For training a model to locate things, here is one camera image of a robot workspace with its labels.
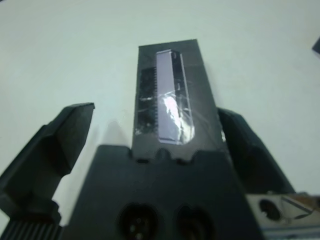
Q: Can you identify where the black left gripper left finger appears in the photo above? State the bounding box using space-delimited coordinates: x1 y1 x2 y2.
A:
0 101 96 226

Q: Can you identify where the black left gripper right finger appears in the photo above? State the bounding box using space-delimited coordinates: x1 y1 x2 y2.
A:
216 107 297 195

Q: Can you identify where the black box lid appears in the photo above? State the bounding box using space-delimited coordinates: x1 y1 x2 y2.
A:
131 38 229 161

